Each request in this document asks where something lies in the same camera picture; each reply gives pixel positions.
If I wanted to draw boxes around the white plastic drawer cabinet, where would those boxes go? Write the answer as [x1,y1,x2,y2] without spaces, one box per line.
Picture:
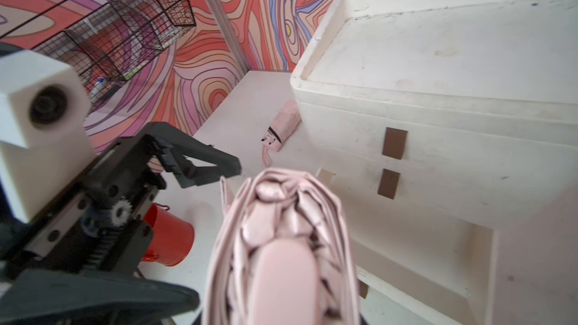
[291,0,577,324]

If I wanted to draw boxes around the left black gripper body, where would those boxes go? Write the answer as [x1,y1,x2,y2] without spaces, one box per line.
[1,135,166,280]

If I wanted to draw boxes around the black wire basket left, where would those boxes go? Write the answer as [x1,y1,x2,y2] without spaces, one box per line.
[1,0,196,108]

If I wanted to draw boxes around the pink umbrella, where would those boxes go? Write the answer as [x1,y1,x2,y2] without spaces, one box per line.
[261,99,301,167]
[201,168,361,324]

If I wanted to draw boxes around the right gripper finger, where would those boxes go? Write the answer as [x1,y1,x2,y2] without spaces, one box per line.
[144,122,242,188]

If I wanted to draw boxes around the blue red marker pens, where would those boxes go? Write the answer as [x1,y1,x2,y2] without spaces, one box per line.
[89,77,108,102]

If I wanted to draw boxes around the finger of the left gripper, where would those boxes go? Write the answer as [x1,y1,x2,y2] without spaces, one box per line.
[1,269,200,324]

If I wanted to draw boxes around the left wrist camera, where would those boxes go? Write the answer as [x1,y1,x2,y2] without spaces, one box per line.
[1,50,96,224]

